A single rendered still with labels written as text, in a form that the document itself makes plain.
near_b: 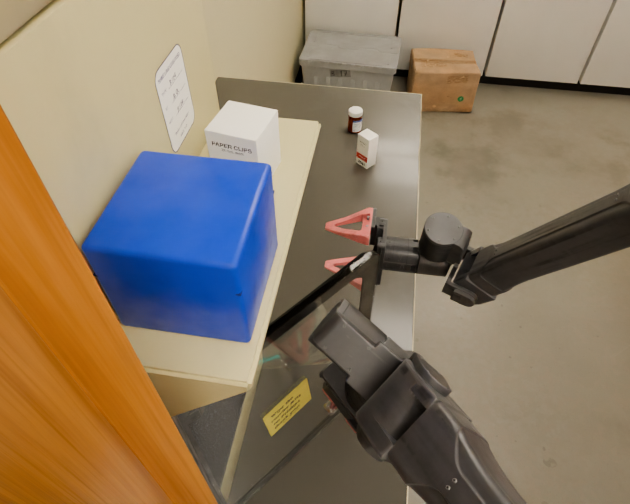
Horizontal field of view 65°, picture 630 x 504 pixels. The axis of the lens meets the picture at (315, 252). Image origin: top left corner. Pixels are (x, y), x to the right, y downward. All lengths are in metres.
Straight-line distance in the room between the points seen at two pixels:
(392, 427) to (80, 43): 0.35
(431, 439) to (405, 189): 1.01
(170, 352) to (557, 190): 2.80
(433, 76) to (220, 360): 3.02
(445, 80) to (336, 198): 2.10
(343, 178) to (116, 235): 1.08
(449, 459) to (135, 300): 0.25
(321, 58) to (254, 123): 2.80
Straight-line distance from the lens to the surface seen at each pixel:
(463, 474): 0.39
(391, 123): 1.59
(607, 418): 2.26
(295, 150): 0.52
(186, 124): 0.49
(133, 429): 0.25
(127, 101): 0.39
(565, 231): 0.65
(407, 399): 0.43
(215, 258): 0.30
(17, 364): 0.20
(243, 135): 0.44
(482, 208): 2.78
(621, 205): 0.60
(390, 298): 1.10
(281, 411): 0.69
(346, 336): 0.47
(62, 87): 0.33
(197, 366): 0.37
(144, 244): 0.32
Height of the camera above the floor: 1.83
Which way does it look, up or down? 49 degrees down
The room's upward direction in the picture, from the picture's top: straight up
